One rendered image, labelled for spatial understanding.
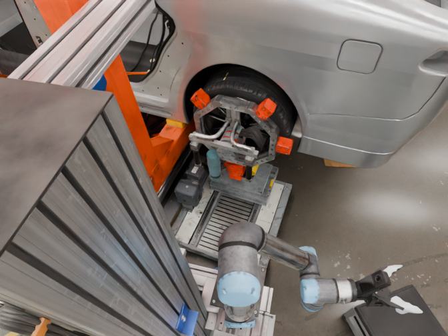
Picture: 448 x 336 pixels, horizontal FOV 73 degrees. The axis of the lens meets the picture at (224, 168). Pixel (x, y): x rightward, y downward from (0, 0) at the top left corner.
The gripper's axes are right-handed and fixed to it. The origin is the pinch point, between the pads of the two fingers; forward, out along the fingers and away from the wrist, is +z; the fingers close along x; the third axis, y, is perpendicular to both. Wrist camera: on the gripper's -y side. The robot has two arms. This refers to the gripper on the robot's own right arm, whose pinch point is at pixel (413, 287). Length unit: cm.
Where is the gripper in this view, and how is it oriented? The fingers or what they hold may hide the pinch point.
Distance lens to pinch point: 121.5
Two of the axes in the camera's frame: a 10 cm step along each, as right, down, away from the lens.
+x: -0.1, 7.1, -7.0
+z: 10.0, -0.3, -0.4
